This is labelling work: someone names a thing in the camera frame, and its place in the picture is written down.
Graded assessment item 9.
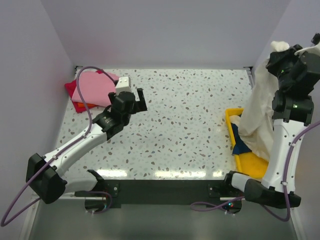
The orange folded t shirt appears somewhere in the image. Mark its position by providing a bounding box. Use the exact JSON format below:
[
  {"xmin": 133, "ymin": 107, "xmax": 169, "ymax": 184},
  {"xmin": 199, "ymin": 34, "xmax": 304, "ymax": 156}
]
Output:
[{"xmin": 72, "ymin": 101, "xmax": 97, "ymax": 113}]

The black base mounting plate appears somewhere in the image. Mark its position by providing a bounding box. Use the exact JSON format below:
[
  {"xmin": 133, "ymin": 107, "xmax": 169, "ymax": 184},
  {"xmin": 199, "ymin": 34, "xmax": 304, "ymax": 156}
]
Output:
[{"xmin": 73, "ymin": 178, "xmax": 251, "ymax": 210}]

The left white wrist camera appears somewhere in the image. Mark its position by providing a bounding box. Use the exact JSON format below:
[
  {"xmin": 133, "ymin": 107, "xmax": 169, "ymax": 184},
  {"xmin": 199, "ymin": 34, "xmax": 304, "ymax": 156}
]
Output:
[{"xmin": 115, "ymin": 76, "xmax": 132, "ymax": 95}]

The yellow plastic tray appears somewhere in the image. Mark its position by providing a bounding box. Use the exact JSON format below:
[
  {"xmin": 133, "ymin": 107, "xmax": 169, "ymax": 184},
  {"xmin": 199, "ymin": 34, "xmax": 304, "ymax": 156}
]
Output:
[{"xmin": 225, "ymin": 108, "xmax": 268, "ymax": 180}]

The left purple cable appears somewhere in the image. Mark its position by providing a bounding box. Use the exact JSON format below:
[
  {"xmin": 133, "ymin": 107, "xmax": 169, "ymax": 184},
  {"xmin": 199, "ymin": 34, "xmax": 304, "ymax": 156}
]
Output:
[{"xmin": 0, "ymin": 65, "xmax": 120, "ymax": 226}]

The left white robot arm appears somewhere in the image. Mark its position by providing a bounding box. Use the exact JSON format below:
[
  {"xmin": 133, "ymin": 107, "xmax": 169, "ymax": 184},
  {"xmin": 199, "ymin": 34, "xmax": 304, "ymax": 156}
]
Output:
[{"xmin": 26, "ymin": 88, "xmax": 147, "ymax": 204}]

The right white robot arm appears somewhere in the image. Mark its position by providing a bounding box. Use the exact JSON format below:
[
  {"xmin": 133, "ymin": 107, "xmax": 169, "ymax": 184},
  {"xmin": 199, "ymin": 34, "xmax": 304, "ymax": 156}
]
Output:
[{"xmin": 222, "ymin": 44, "xmax": 320, "ymax": 209}]

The red folded t shirt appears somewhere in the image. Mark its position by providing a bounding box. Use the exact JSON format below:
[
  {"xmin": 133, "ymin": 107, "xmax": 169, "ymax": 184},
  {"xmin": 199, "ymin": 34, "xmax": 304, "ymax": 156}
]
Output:
[{"xmin": 64, "ymin": 80, "xmax": 77, "ymax": 98}]

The pink folded t shirt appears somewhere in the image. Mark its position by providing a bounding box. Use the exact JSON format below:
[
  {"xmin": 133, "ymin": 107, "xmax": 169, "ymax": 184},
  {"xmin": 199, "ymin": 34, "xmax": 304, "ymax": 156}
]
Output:
[{"xmin": 79, "ymin": 70, "xmax": 116, "ymax": 107}]

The cream t shirt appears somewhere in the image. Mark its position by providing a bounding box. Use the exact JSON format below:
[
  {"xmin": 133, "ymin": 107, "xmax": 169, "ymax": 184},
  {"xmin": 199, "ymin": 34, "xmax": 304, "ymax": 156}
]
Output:
[{"xmin": 238, "ymin": 40, "xmax": 320, "ymax": 161}]

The navy blue t shirt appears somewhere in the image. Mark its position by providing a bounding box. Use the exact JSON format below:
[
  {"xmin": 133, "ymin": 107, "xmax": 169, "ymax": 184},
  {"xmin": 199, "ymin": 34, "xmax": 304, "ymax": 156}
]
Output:
[{"xmin": 231, "ymin": 123, "xmax": 252, "ymax": 155}]

